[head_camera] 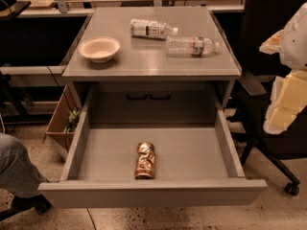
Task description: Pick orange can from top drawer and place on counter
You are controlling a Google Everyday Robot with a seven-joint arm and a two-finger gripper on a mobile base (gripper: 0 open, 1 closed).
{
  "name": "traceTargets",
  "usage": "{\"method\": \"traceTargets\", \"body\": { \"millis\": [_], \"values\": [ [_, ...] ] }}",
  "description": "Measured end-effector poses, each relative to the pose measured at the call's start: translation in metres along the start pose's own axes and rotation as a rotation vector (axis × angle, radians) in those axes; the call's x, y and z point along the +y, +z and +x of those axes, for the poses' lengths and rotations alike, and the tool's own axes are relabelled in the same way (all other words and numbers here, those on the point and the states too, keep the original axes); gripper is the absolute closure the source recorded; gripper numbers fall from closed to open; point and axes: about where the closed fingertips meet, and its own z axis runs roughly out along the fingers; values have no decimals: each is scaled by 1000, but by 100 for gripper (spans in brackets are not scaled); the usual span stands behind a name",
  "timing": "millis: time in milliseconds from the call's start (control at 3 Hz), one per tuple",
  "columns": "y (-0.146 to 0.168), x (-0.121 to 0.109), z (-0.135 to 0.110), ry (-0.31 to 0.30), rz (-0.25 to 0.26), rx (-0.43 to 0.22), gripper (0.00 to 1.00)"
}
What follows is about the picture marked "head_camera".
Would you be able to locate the crushed orange soda can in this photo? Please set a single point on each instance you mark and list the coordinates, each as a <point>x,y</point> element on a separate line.
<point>145,163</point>

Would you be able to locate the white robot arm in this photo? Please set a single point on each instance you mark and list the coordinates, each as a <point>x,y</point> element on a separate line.
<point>289,94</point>

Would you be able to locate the grey cabinet counter unit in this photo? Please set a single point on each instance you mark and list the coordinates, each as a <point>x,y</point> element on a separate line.
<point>199,86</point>

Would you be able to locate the grey open top drawer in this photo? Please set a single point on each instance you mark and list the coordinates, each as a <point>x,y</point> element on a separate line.
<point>159,149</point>

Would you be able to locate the clear plastic water bottle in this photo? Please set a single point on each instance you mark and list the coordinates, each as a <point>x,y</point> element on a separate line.
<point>194,46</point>

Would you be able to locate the white paper bowl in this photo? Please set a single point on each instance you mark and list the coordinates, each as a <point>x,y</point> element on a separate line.
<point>99,49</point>

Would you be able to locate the green item in box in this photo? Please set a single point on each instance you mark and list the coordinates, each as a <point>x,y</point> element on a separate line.
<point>73,119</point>

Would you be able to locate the white labelled plastic bottle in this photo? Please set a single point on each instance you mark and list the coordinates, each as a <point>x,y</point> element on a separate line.
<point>151,29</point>

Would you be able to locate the brown cardboard box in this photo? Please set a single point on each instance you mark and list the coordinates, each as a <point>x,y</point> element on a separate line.
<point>60,120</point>

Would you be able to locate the black office chair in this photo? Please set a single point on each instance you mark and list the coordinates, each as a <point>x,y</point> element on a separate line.
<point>261,19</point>

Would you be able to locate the person's leg in jeans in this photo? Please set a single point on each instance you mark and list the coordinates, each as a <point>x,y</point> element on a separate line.
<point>18,175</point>

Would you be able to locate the black shoe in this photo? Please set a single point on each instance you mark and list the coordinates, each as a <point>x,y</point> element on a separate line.
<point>39,202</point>

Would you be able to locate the black right drawer handle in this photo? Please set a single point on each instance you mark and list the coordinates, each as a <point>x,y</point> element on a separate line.
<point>160,95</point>

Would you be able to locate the black drawer handle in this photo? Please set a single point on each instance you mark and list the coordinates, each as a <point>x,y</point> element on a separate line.
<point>137,96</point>
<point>160,95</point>

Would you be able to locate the black left drawer handle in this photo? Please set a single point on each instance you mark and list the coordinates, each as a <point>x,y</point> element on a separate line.
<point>137,96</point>

